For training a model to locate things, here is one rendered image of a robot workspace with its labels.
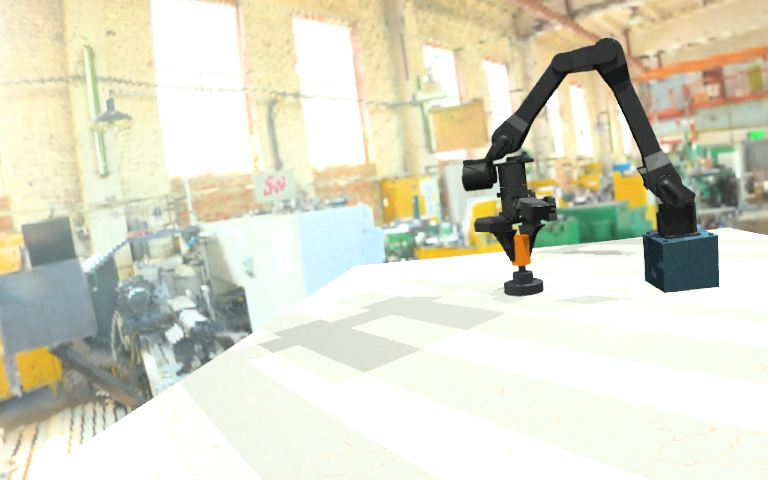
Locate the orange knob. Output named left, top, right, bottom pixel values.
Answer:
left=512, top=235, right=531, bottom=266

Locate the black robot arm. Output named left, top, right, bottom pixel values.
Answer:
left=461, top=37, right=700, bottom=239

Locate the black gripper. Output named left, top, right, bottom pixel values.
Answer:
left=474, top=184, right=545, bottom=262

